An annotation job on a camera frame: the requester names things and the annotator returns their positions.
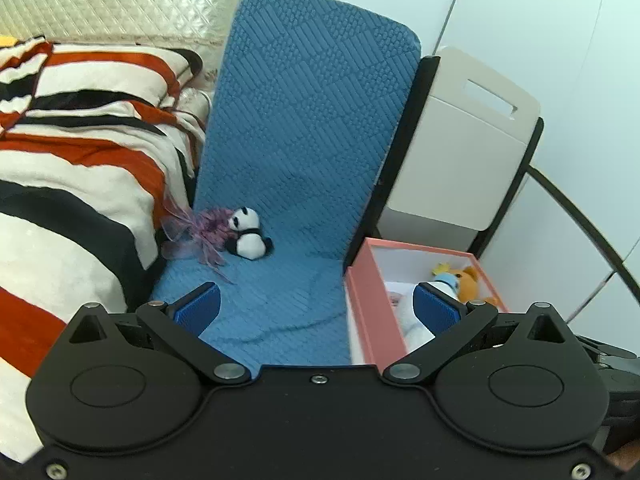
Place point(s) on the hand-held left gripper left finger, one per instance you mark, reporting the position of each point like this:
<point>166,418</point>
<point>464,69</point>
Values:
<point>200,307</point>

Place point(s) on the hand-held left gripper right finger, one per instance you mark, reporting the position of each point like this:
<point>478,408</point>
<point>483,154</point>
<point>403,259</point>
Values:
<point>434,310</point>

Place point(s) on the white and blue plush animal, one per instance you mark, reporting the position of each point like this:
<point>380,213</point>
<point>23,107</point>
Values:
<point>417,327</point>

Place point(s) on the brown teddy bear plush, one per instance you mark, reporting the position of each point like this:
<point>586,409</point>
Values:
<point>470,285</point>

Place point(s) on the pink cardboard box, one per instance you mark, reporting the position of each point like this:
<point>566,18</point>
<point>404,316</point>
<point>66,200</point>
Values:
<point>380,305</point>

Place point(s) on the purple ribbon flower bundle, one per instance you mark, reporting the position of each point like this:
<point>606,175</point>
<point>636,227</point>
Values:
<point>202,232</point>

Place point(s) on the small panda plush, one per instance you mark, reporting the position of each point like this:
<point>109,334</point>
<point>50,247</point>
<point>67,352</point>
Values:
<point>246,235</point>

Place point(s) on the black curved metal bar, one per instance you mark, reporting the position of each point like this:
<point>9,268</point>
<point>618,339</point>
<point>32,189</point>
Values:
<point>595,235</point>

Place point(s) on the blue textured seat cushion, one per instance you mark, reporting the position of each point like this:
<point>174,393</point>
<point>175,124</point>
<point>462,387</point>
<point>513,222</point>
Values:
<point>300,160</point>

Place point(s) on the striped fleece blanket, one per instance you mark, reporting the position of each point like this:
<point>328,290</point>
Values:
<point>75,180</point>

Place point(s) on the cream quilted pillow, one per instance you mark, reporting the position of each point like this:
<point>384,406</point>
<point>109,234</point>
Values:
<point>120,5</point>

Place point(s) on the yellow plush item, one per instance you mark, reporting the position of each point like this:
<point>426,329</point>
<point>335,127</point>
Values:
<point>5,40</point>

